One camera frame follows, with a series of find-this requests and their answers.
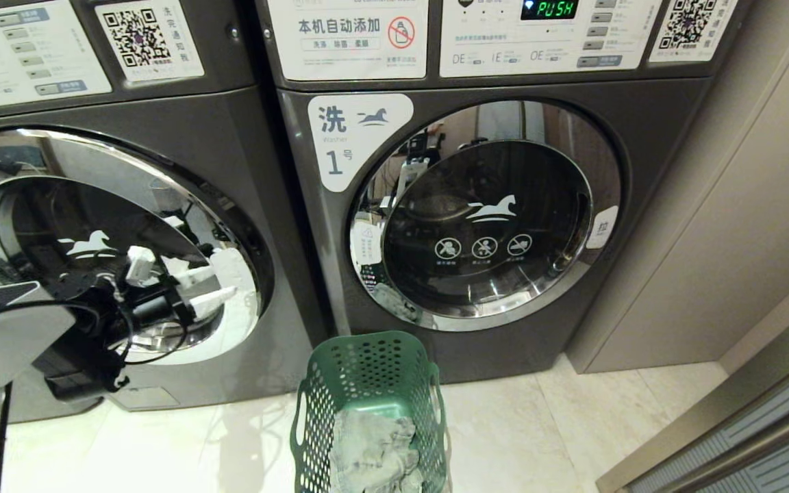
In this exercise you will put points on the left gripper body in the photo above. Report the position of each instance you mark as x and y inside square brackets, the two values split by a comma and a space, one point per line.
[155, 309]

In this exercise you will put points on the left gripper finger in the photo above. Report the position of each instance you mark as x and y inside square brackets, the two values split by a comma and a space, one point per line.
[204, 275]
[215, 300]

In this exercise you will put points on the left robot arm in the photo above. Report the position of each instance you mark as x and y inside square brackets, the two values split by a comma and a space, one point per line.
[11, 335]

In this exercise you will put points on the grey front-load washer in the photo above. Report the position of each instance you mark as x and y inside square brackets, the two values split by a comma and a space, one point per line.
[648, 205]
[244, 171]

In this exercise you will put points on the round chrome washer door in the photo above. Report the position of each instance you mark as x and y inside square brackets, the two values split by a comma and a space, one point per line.
[31, 226]
[490, 274]

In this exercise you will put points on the green plastic laundry basket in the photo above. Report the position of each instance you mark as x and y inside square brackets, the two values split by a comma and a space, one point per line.
[367, 370]

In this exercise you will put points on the grey crumpled clothes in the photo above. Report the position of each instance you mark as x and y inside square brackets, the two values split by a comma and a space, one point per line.
[374, 452]

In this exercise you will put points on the grey striped sliding door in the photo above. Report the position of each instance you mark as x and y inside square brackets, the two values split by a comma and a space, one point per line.
[778, 438]

